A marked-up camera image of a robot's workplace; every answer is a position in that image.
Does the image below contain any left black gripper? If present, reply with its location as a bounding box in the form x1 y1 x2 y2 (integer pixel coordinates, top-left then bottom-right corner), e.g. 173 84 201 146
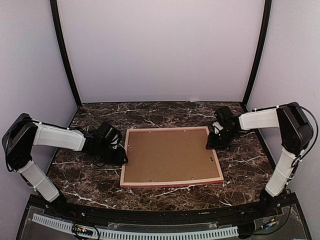
96 142 128 165

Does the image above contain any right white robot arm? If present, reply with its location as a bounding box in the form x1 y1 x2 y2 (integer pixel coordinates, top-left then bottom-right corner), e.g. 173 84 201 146
206 102 319 197

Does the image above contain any black corner post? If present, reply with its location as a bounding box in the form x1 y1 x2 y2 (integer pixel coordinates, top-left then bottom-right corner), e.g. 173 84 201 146
49 0 82 108
242 0 273 107

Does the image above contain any small circuit board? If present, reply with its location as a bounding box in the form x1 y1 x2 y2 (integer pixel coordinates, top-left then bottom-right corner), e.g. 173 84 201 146
71 224 94 236

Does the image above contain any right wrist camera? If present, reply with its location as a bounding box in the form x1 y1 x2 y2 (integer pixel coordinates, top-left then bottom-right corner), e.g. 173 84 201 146
211 121 224 136

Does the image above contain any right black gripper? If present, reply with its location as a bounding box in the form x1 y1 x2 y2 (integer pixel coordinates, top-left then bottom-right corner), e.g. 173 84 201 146
206 127 239 150

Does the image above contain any brown cardboard backing board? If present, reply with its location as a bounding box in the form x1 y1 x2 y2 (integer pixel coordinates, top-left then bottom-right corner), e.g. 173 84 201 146
120 126 224 188

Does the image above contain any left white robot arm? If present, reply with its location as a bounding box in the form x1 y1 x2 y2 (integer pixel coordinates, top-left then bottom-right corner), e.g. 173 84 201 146
2 113 129 218

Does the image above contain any grey slotted cable duct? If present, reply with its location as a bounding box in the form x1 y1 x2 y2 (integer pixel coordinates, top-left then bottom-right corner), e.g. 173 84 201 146
31 213 239 240

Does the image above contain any left black corner post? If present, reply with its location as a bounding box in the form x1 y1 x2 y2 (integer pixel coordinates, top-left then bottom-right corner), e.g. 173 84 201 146
49 0 82 108

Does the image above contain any right black corner post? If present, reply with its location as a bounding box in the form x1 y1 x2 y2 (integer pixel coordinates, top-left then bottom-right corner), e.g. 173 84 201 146
242 0 273 107

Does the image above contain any black front rail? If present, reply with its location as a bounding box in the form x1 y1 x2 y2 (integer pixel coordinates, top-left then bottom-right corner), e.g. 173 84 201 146
16 193 311 240

